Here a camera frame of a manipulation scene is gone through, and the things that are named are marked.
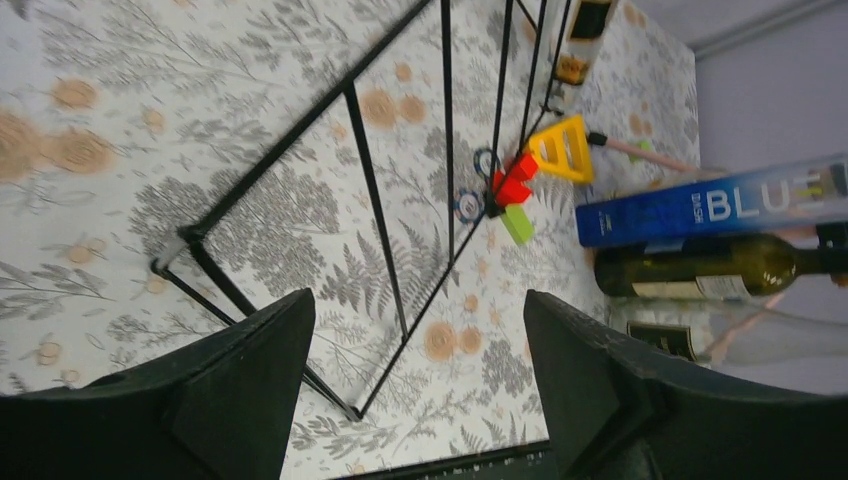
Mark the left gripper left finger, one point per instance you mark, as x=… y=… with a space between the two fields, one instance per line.
x=219 y=408

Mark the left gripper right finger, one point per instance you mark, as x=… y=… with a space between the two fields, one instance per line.
x=615 y=406

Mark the clear bottle black label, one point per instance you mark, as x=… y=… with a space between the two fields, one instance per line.
x=723 y=334

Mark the dark green wine bottle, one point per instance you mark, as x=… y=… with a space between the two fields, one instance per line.
x=734 y=267

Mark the black wire wine rack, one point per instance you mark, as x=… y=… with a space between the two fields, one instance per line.
x=355 y=201

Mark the blue triangular bottle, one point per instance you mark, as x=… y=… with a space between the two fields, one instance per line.
x=767 y=199

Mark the clear bottle gold label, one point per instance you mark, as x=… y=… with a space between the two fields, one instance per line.
x=574 y=45

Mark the green block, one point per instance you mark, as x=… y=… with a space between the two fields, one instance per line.
x=517 y=224

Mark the red block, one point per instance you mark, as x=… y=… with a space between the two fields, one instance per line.
x=508 y=191
x=522 y=168

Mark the floral table mat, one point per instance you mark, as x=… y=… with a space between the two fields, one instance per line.
x=117 y=115

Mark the yellow triangle block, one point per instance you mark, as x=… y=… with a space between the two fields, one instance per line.
x=562 y=150

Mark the pink music stand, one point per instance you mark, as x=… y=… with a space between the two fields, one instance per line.
x=602 y=140

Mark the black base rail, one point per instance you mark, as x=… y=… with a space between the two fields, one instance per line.
x=532 y=461

